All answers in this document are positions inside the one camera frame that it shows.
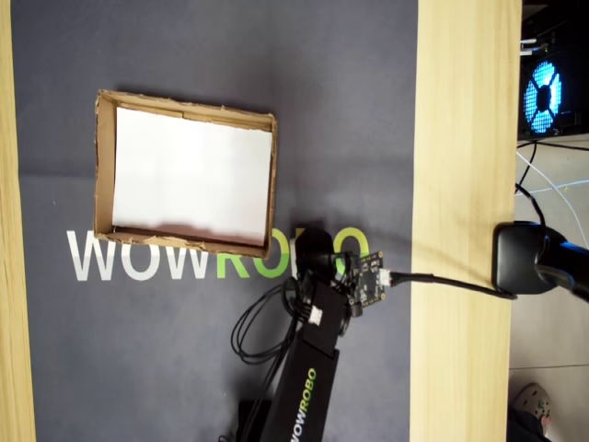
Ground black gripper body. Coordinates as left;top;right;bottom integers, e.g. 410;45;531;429
294;228;355;289

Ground open cardboard box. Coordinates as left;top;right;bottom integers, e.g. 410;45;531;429
91;88;281;260

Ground white paper sheet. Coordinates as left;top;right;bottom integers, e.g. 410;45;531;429
111;105;273;248

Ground grey clog shoe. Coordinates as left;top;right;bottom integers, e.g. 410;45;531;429
513;382;553;427

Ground dark grey WOWROBO mat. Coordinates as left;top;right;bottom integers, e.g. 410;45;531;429
9;0;420;442

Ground dark trouser leg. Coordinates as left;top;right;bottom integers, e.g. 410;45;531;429
508;409;551;442

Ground black computer case with fan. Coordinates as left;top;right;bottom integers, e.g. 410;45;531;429
517;0;589;142

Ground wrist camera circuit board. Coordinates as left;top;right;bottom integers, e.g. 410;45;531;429
340;250;391;323

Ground thin black servo wires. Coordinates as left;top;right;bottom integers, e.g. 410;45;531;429
231;275;317;401

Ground thick black camera cable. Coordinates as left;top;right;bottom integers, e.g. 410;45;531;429
385;271;519;301

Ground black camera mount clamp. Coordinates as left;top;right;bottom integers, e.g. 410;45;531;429
491;221;589;304

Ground thin black cable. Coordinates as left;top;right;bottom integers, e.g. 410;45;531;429
515;140;589;153
514;142;551;229

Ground thin white cable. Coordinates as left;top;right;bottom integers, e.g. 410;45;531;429
514;180;589;197
515;151;589;227

